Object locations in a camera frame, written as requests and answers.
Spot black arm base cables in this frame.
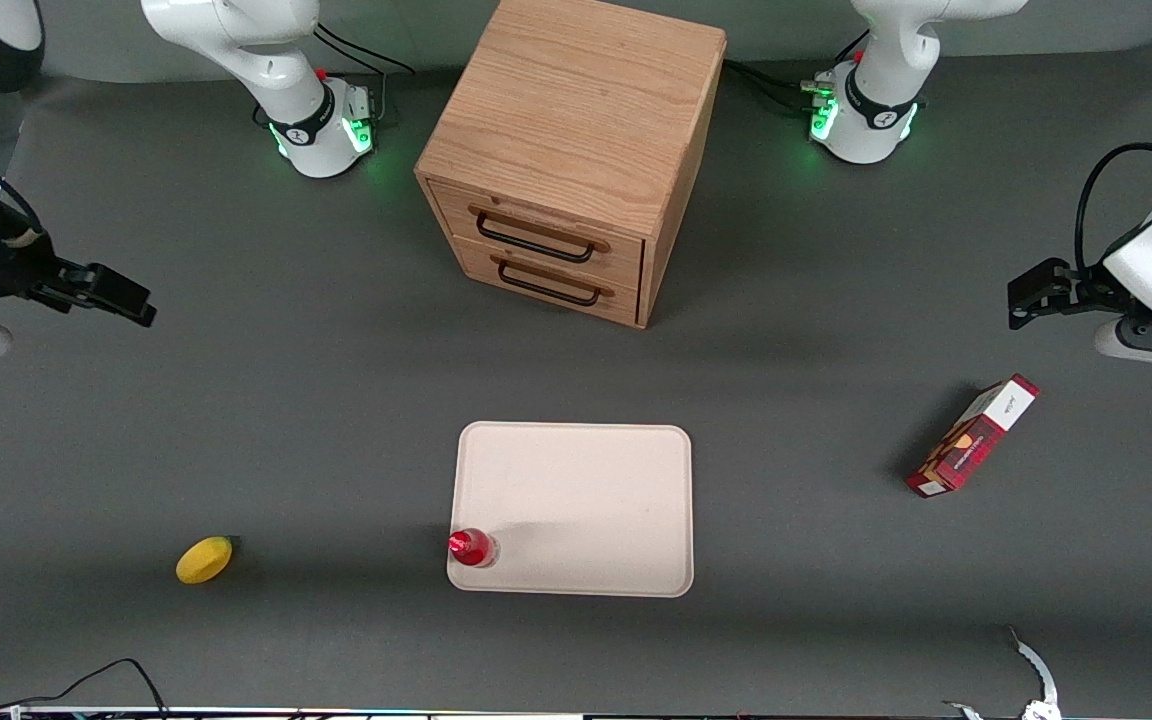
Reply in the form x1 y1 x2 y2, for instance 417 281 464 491
724 30 872 107
254 22 417 131

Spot white curved strap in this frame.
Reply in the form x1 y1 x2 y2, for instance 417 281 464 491
941 626 1063 720

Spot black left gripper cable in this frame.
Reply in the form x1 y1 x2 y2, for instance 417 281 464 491
1075 143 1152 273

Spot wooden drawer cabinet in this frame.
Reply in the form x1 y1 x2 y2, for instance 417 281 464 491
414 0 728 330

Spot wooden drawer with larger handle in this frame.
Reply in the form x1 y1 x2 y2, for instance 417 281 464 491
428 180 646 292

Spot wooden drawer with smaller handle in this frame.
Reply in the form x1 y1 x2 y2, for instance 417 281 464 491
450 236 643 328

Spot black right arm base cables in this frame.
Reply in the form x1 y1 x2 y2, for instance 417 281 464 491
254 22 417 131

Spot red coke bottle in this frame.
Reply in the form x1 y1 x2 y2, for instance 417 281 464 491
447 527 500 570

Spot thin black table-edge cable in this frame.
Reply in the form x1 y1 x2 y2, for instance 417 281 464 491
0 657 172 720

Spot red and white carton box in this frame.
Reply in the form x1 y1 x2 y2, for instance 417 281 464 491
905 374 1042 499

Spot black left arm base cables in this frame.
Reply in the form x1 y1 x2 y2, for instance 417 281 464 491
724 30 872 107

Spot beige rectangular tray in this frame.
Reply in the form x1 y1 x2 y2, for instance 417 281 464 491
446 421 695 599

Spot yellow lemon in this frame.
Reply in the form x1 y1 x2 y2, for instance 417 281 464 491
175 536 235 585

